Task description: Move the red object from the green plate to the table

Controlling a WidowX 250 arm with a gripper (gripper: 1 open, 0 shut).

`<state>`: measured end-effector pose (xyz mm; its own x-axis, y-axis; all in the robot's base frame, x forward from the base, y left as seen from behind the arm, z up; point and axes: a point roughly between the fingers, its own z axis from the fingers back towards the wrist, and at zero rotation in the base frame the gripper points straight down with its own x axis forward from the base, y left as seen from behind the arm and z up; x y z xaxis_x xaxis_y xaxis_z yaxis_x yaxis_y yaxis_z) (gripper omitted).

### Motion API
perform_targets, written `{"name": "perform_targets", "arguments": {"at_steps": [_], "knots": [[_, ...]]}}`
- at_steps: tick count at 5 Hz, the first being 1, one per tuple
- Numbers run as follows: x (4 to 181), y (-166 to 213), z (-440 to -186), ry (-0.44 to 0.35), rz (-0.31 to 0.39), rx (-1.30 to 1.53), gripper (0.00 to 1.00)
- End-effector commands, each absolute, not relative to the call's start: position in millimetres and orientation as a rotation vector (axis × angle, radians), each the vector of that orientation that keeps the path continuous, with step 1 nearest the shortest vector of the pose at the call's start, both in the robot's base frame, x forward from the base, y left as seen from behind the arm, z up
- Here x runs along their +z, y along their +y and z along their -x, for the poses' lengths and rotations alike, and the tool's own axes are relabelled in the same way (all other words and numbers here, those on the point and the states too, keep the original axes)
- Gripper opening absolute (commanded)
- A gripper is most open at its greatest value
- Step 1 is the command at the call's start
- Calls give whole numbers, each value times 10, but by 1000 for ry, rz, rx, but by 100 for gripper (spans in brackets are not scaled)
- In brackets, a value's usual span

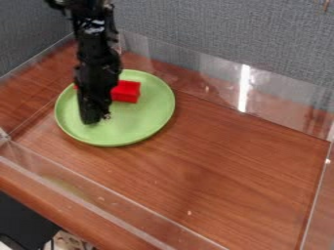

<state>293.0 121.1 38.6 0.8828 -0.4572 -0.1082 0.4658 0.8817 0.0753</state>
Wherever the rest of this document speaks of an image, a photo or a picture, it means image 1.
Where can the clear acrylic corner bracket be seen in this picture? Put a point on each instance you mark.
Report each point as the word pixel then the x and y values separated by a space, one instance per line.
pixel 117 45

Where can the white power strip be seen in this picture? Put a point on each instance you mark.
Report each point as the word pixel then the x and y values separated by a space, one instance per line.
pixel 67 241

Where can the green round plate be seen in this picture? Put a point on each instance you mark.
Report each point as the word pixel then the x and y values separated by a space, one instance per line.
pixel 134 122

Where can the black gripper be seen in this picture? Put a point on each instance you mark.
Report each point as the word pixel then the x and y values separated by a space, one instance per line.
pixel 96 73

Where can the clear acrylic enclosure walls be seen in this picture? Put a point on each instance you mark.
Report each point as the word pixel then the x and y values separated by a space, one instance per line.
pixel 234 177

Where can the red rectangular block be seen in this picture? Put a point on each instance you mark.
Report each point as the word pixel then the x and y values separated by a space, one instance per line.
pixel 126 91

